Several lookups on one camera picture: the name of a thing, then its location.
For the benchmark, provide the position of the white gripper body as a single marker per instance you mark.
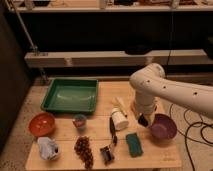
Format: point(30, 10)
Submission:
point(144, 104)

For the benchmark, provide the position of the purple bowl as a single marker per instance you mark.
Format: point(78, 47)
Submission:
point(163, 127)

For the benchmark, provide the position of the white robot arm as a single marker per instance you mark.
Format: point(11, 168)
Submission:
point(150, 82)

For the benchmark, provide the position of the orange bowl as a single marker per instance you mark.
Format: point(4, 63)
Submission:
point(42, 124)

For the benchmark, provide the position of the white bottle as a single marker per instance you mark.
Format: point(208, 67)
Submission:
point(119, 120)

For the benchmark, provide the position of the green sponge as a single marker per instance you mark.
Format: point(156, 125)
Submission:
point(134, 145)

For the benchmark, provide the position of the small blue cup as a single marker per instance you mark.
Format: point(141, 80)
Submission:
point(80, 121)

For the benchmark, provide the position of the brown grape bunch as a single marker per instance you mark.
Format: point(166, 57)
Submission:
point(83, 150)

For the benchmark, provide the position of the green plastic tray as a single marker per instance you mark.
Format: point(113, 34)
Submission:
point(71, 96)

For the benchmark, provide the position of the white lower shelf beam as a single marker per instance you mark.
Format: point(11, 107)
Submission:
point(116, 58)

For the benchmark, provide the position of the metal diagonal pole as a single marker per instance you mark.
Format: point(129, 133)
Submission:
point(36, 52)

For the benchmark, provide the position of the white blue cloth toy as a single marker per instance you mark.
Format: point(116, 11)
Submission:
point(48, 149)

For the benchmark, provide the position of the white upper shelf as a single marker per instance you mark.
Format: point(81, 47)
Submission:
point(108, 5)

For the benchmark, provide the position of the black handled brush tool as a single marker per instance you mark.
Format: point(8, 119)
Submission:
point(107, 152)

